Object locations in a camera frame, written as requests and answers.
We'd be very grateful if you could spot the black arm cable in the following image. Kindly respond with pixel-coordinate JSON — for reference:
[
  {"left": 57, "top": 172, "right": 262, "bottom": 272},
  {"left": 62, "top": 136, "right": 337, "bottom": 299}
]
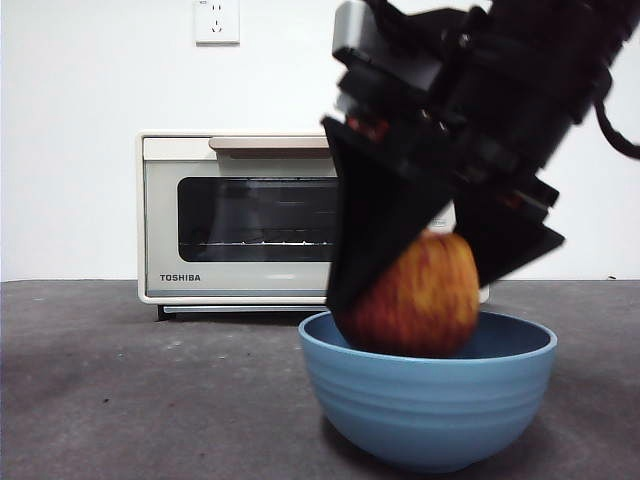
[{"left": 592, "top": 97, "right": 640, "bottom": 162}]

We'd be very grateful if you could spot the white Toshiba toaster oven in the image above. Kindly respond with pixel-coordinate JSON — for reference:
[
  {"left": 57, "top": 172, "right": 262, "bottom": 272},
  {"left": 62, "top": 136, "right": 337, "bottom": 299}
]
[{"left": 135, "top": 129, "right": 492, "bottom": 322}]

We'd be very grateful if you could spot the blue ribbed bowl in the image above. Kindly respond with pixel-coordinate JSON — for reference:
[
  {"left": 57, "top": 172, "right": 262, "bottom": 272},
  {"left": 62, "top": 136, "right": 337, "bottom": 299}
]
[{"left": 298, "top": 309, "right": 559, "bottom": 475}]

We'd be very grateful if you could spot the red yellow apple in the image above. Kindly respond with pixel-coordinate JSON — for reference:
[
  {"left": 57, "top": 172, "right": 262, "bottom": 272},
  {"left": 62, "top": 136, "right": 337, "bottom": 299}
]
[{"left": 339, "top": 232, "right": 482, "bottom": 359}]

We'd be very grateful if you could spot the white wall socket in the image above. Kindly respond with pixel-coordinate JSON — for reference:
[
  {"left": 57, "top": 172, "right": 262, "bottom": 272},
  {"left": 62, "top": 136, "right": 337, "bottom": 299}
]
[{"left": 193, "top": 0, "right": 241, "bottom": 47}]

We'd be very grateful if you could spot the oven door with beige handle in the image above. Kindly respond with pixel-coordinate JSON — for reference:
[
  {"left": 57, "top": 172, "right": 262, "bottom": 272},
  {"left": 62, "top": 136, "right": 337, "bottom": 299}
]
[{"left": 142, "top": 135, "right": 344, "bottom": 297}]

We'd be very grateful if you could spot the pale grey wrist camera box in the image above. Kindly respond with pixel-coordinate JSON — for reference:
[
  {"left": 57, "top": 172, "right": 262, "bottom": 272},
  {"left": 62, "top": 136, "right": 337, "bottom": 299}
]
[{"left": 332, "top": 0, "right": 442, "bottom": 94}]

